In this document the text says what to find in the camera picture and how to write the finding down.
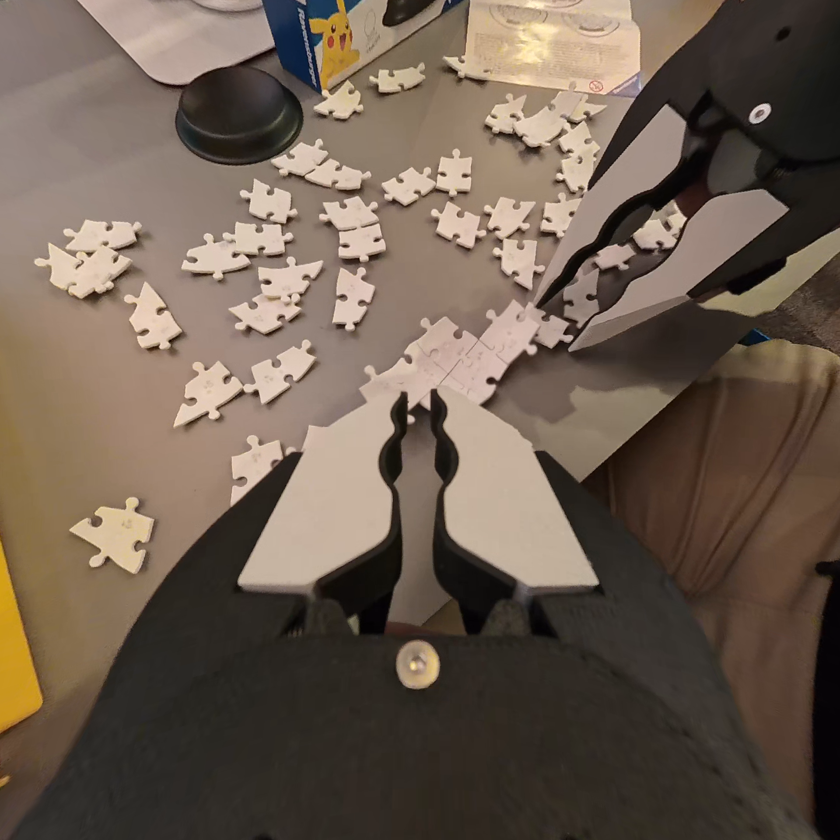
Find folded instruction leaflet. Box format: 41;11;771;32
463;0;641;99

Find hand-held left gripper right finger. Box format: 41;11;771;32
430;387;600;602

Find yellow plastic bin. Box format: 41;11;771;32
0;538;44;733

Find white plastic packaging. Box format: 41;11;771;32
75;0;275;86

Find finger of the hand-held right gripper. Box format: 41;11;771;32
533;102;691;308
566;190;790;354

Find blue cardboard puzzle box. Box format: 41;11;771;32
262;0;471;93

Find assembled white puzzle section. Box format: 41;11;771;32
361;298;572;411

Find black round ball stand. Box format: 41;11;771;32
175;66;304;165

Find scattered loose white puzzle pieces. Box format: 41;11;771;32
34;56;688;576

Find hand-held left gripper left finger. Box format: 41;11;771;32
238;392;409;596

